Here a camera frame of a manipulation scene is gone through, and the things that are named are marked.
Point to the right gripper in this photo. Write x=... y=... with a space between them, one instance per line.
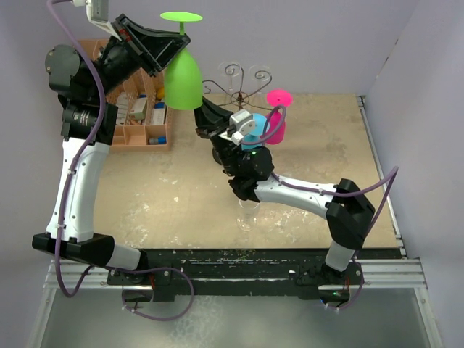
x=210 y=121

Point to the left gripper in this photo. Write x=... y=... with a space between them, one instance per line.
x=138 y=42

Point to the green plastic wine glass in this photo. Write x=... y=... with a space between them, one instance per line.
x=183 y=78

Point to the blue plastic wine glass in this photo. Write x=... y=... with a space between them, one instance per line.
x=259 y=130

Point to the clear tall flute glass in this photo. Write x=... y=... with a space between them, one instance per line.
x=230 y=70

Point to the clear short wine glass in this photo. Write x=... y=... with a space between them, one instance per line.
x=261 y=74

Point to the pink plastic wine glass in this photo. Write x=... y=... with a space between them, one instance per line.
x=274 y=98

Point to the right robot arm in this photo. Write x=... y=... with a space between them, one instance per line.
x=249 y=165

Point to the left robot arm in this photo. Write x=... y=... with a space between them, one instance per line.
x=88 y=126

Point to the metal wine glass rack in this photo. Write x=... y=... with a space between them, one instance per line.
x=239 y=94

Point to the clear front wine glass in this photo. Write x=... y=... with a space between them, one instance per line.
x=247 y=214

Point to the yellow small object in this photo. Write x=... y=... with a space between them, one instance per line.
x=160 y=93

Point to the blue white box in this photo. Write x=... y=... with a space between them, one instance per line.
x=158 y=114

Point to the blue capped small bottle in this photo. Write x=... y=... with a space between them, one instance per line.
x=157 y=140

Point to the white medicine box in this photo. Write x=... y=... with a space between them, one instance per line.
x=138 y=110

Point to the white blister pack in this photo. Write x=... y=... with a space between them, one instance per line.
x=122 y=105

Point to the peach plastic file organizer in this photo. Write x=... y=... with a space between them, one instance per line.
x=144 y=123

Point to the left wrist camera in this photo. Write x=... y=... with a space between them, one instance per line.
x=97 y=13

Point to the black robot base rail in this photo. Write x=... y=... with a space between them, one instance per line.
x=165 y=274

